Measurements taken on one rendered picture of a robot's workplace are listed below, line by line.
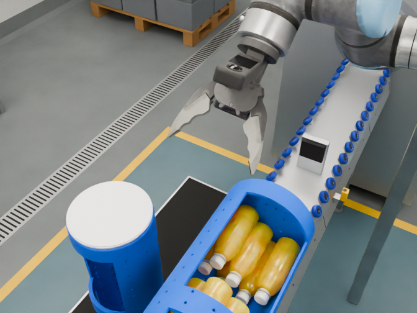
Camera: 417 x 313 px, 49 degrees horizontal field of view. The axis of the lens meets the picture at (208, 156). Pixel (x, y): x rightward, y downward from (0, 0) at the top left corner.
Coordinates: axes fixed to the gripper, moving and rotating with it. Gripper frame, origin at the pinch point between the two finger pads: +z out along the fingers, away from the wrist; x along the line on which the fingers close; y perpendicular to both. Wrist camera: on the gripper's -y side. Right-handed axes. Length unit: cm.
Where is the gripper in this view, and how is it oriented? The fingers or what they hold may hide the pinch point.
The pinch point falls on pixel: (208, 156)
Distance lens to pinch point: 74.5
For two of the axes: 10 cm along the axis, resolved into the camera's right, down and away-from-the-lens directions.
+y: 1.4, 0.7, 9.9
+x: -9.0, -4.1, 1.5
